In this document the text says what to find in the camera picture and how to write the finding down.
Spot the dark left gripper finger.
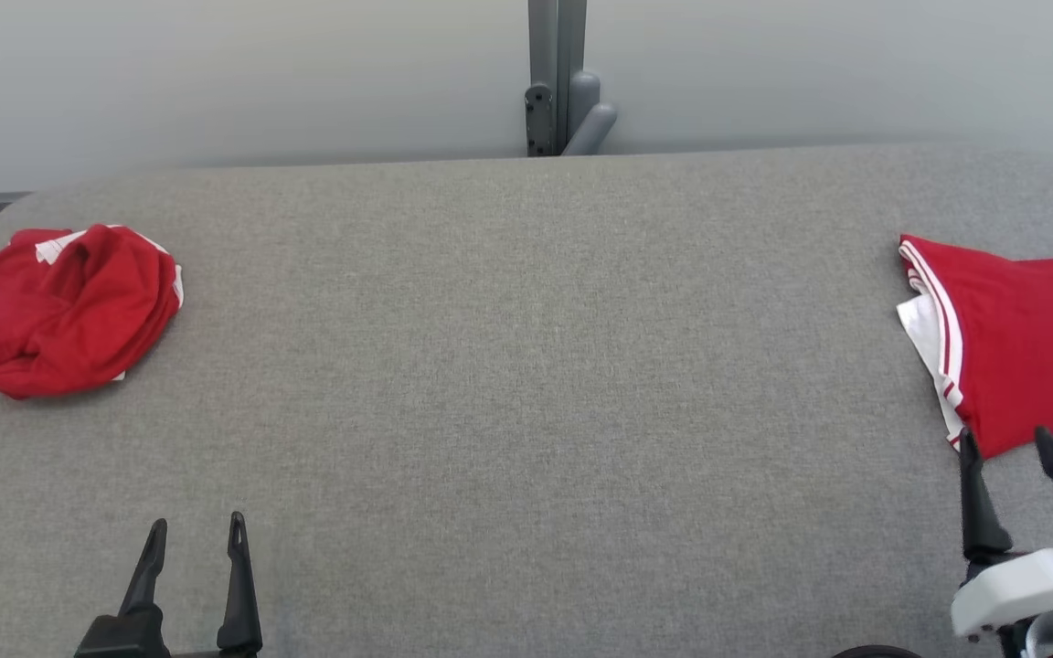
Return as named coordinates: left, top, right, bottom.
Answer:
left=74, top=519, right=172, bottom=658
left=218, top=512, right=263, bottom=655

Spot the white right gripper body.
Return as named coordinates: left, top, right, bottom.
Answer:
left=951, top=547, right=1053, bottom=639

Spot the bright red garment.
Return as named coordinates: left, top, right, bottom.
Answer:
left=897, top=234, right=1053, bottom=460

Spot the dark red garment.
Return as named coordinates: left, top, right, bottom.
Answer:
left=0, top=224, right=185, bottom=401

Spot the grey metal post bracket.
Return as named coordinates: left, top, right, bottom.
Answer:
left=525, top=0, right=619, bottom=158

